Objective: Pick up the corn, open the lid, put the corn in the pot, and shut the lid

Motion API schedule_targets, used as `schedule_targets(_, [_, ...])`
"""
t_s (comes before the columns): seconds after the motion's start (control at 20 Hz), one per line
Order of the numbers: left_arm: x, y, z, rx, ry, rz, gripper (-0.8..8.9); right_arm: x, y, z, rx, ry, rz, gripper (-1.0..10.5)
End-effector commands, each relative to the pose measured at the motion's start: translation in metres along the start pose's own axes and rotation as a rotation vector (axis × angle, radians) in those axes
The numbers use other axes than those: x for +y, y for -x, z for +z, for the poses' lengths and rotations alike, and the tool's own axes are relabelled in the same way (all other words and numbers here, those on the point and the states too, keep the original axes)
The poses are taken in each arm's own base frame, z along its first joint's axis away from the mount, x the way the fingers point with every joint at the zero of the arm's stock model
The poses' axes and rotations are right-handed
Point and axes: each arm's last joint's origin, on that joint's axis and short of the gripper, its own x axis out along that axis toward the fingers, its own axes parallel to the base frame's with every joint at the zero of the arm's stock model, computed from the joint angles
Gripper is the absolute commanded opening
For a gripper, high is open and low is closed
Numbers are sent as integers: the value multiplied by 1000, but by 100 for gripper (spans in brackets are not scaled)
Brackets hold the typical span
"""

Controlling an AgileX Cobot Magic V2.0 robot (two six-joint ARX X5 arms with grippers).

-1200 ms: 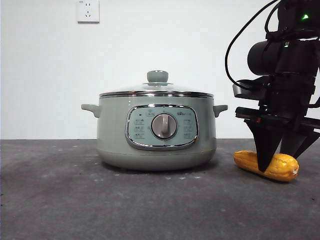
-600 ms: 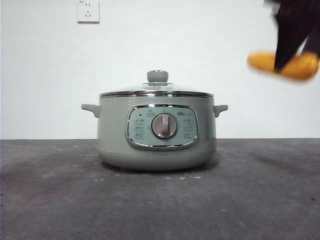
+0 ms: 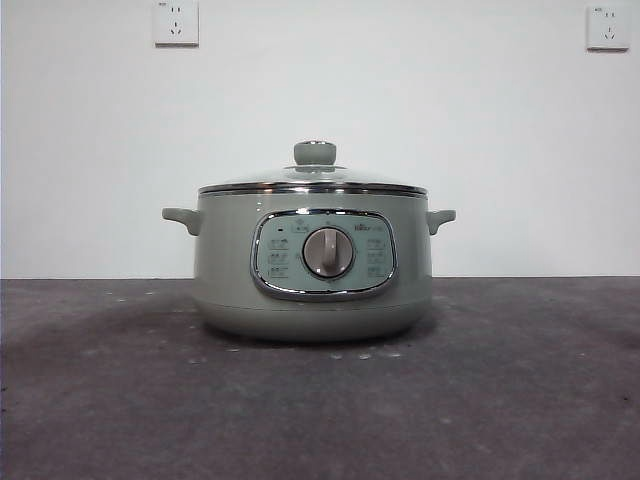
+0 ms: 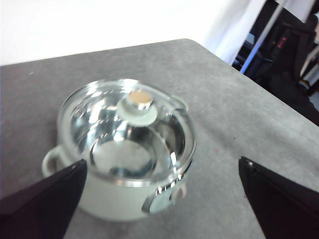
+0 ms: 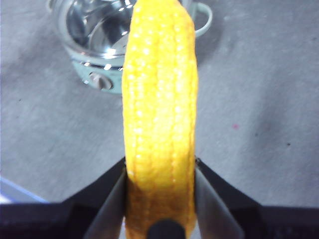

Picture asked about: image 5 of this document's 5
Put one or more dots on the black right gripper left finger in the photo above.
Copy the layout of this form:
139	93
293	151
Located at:
62	221

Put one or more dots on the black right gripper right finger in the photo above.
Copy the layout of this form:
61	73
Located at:
249	221

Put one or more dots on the yellow corn cob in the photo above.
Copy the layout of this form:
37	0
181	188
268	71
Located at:
159	99

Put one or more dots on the pale green electric cooking pot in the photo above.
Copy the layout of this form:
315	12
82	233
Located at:
80	66

